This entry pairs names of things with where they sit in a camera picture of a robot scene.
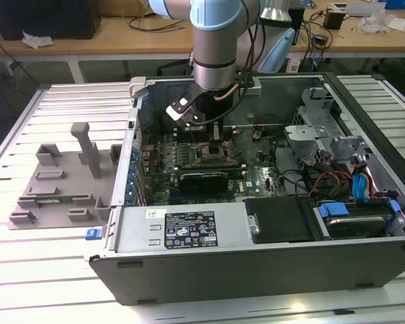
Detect beige case release handle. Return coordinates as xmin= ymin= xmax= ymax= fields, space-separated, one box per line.
xmin=128 ymin=76 xmax=149 ymax=99

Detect silver power supply with label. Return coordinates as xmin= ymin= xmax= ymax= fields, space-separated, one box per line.
xmin=114 ymin=202 xmax=250 ymax=254

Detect hard disk in blue carrier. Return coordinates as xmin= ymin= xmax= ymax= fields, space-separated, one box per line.
xmin=318 ymin=198 xmax=402 ymax=239

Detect silver metal bracket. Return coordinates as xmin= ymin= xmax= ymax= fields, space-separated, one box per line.
xmin=283 ymin=124 xmax=329 ymax=163

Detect blue flat wire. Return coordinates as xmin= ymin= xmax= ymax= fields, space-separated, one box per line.
xmin=352 ymin=172 xmax=369 ymax=204

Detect small black cube box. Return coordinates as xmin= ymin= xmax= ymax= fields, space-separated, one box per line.
xmin=323 ymin=9 xmax=344 ymax=30

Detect green RAM stick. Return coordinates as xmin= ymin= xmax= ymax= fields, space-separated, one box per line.
xmin=36 ymin=196 xmax=88 ymax=206

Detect green motherboard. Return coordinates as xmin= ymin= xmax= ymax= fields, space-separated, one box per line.
xmin=134 ymin=128 xmax=290 ymax=207

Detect silver CPU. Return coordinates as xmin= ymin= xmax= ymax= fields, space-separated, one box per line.
xmin=207 ymin=142 xmax=229 ymax=159

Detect red yellow wire bundle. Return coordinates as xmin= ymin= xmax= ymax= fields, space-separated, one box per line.
xmin=309 ymin=171 xmax=354 ymax=199

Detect CPU socket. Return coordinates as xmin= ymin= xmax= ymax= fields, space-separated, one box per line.
xmin=188 ymin=140 xmax=237 ymax=166

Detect black graphics card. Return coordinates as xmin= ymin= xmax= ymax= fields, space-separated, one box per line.
xmin=151 ymin=170 xmax=230 ymax=196

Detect wooden desk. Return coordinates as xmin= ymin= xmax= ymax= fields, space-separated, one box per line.
xmin=0 ymin=5 xmax=405 ymax=85

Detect crumpled white paper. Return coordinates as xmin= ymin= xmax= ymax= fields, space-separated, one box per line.
xmin=22 ymin=30 xmax=54 ymax=50

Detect grey parts rack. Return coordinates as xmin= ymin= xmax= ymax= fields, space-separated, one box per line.
xmin=7 ymin=121 xmax=124 ymax=231

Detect large black box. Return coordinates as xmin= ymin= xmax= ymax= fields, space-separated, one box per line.
xmin=0 ymin=0 xmax=102 ymax=41

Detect black open PC case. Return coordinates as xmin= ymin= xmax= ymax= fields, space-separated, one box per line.
xmin=83 ymin=70 xmax=405 ymax=306

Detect clear plastic bags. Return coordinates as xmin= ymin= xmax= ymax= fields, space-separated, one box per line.
xmin=359 ymin=9 xmax=392 ymax=34

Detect black RAM slots row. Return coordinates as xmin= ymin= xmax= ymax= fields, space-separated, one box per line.
xmin=173 ymin=125 xmax=237 ymax=142
xmin=173 ymin=163 xmax=246 ymax=180

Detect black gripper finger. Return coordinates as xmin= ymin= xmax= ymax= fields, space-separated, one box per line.
xmin=209 ymin=120 xmax=225 ymax=150

